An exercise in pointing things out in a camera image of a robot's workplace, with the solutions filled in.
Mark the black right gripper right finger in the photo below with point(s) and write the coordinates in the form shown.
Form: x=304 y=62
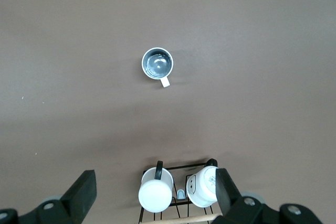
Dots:
x=228 y=197

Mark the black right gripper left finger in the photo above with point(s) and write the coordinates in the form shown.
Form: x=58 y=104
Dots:
x=78 y=195

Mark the white mug grey inside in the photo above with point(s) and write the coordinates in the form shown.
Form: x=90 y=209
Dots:
x=157 y=64

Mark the white mug with printed face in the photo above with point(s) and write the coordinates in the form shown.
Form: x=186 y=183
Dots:
x=202 y=190

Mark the grey rack hook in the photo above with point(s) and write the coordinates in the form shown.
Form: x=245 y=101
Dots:
x=181 y=195

